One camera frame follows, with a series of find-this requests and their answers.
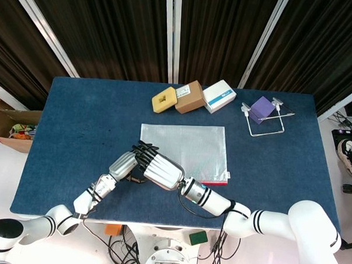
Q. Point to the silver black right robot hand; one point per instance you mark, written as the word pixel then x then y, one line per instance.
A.
pixel 165 174

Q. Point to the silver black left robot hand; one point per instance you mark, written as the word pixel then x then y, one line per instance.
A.
pixel 123 164

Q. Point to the silver mesh zipper pouch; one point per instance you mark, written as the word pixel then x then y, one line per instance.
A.
pixel 193 144

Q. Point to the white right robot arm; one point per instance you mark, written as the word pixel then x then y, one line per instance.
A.
pixel 262 223

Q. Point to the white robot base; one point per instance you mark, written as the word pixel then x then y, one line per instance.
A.
pixel 168 248

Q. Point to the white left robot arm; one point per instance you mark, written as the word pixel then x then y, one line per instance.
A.
pixel 43 222

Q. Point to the cardboard box with items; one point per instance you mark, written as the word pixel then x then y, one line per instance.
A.
pixel 4 124

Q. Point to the blue felt table mat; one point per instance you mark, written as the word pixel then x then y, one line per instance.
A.
pixel 92 110

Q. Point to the orange block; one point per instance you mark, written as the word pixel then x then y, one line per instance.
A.
pixel 113 230

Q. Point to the green block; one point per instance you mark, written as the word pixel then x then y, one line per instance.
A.
pixel 198 237

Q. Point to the yellow square sponge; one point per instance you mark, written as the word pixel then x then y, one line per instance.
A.
pixel 164 100

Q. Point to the brown cardboard box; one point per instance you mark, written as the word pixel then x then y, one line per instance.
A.
pixel 190 99

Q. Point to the white box blue stripe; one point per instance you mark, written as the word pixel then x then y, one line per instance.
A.
pixel 218 96

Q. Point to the purple cube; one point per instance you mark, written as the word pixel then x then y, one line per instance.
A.
pixel 261 111

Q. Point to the dark pleated curtain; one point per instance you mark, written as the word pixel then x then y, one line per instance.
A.
pixel 221 37
pixel 110 32
pixel 322 47
pixel 15 57

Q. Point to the black white sneaker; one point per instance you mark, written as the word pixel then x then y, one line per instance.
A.
pixel 348 155

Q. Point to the white frame pole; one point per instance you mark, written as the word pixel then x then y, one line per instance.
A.
pixel 264 39
pixel 43 29
pixel 172 35

